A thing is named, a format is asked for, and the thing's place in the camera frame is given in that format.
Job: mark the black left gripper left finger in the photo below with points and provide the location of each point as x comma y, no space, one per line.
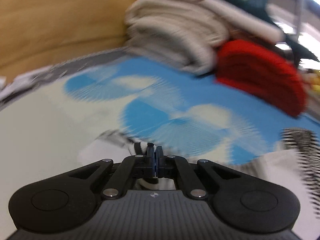
66,201

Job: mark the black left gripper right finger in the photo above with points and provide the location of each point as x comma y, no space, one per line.
241,201

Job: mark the black white striped hooded garment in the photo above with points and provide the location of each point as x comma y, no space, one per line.
295,167

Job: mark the blue white patterned bedsheet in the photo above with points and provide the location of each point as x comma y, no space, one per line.
48,130

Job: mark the yellow plush toys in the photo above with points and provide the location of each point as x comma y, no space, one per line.
312,81

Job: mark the folded cream quilt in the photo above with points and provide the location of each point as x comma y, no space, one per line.
178,33

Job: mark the dark teal garment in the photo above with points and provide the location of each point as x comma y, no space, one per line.
299,51

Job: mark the wooden bed frame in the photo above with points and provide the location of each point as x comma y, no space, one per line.
39,33

